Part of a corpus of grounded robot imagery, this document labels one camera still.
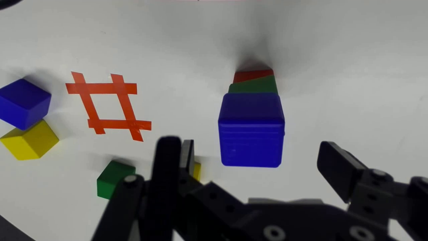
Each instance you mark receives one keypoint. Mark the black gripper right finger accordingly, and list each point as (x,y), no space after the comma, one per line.
(343,171)

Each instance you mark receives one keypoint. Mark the yellow toy block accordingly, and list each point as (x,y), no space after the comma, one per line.
(197,171)
(32,142)

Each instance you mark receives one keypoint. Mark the orange toy block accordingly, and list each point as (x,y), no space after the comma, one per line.
(250,73)

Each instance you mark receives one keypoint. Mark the green toy block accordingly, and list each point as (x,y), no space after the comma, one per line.
(262,85)
(112,175)

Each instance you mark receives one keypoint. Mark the blue toy block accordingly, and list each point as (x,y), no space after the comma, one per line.
(252,134)
(25,104)

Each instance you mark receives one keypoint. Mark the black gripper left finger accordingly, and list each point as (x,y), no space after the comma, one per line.
(208,198)

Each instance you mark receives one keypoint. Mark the orange tape grid mark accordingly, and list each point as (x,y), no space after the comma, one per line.
(128,104)

